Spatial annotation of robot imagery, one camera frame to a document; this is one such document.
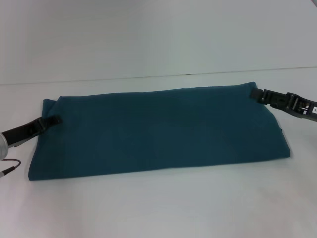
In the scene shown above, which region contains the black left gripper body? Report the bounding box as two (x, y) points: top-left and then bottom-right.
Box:
(0, 118), (45, 149)

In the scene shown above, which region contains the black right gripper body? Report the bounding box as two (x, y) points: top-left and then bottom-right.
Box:
(285, 91), (317, 122)

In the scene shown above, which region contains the teal t-shirt with FREE print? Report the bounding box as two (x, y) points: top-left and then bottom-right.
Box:
(28, 81), (291, 183)

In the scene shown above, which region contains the left gripper cable with plug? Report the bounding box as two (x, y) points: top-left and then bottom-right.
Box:
(0, 159), (22, 179)

